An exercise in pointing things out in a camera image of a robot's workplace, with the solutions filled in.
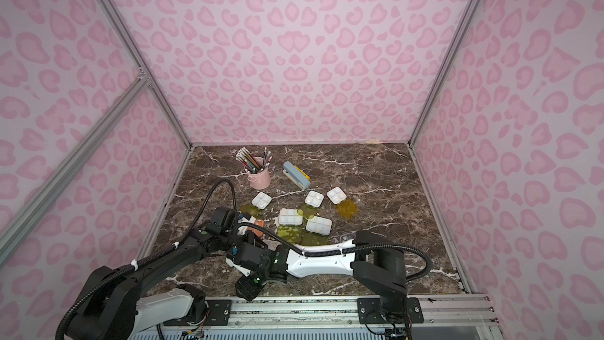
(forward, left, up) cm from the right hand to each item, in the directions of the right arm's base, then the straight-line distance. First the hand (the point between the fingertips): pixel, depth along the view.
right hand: (246, 289), depth 73 cm
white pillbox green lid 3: (+24, -22, -6) cm, 34 cm away
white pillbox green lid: (+34, +2, -5) cm, 34 cm away
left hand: (+13, -4, -1) cm, 14 cm away
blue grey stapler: (+44, -14, -3) cm, 46 cm away
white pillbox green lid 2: (+23, -11, -6) cm, 26 cm away
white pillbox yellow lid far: (+38, -30, -6) cm, 49 cm away
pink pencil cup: (+42, +3, -1) cm, 42 cm away
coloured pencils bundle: (+45, +6, +6) cm, 46 cm away
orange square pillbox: (+7, -8, +26) cm, 29 cm away
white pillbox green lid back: (+36, -20, -5) cm, 41 cm away
